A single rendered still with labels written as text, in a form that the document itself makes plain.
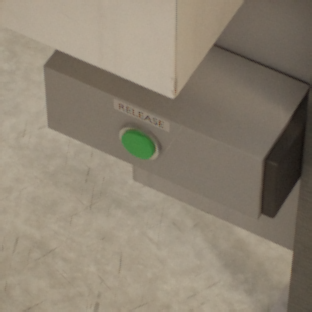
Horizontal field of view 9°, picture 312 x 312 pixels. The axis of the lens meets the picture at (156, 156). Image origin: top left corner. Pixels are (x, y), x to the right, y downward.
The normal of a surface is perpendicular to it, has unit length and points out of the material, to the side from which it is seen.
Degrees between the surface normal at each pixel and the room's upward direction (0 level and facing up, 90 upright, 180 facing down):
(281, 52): 90
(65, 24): 90
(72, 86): 90
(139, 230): 0
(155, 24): 90
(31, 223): 0
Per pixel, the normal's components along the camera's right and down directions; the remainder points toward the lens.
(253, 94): 0.00, -0.61
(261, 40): -0.48, 0.70
